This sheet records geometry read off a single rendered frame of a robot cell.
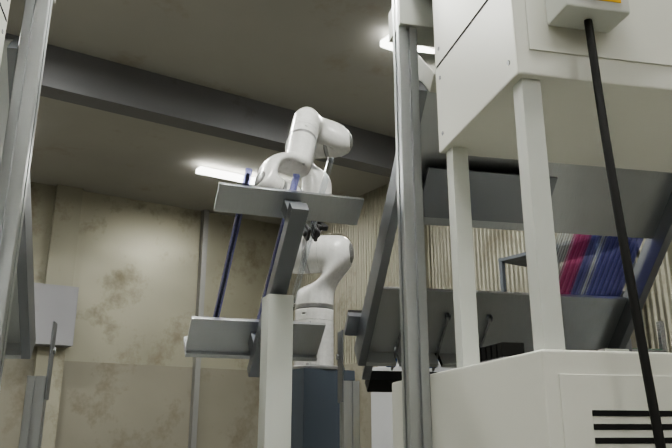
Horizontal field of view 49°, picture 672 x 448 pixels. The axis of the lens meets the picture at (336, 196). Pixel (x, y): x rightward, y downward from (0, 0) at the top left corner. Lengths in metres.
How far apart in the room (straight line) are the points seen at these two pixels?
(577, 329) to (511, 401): 1.00
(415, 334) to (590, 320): 0.78
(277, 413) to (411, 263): 0.50
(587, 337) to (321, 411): 0.77
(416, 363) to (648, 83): 0.60
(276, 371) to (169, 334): 7.85
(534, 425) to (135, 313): 8.53
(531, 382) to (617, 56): 0.49
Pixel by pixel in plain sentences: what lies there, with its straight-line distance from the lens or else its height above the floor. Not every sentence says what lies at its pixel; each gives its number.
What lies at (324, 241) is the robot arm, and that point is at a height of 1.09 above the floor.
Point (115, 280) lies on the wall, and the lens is 9.35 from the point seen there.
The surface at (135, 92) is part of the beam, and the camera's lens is 6.16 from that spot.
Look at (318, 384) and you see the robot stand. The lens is 2.21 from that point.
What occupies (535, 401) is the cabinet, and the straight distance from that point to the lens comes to 0.99.
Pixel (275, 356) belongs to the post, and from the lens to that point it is 1.67.
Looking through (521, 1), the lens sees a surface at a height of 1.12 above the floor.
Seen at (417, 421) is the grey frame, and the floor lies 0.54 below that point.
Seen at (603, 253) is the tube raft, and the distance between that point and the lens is 1.93.
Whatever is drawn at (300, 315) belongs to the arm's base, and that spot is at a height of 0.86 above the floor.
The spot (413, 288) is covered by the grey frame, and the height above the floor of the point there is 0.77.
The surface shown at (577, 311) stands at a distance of 1.99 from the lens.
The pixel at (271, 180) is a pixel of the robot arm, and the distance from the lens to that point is 2.03.
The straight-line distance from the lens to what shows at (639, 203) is 1.88.
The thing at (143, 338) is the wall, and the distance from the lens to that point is 9.37.
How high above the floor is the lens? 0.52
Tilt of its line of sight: 18 degrees up
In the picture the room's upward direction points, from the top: straight up
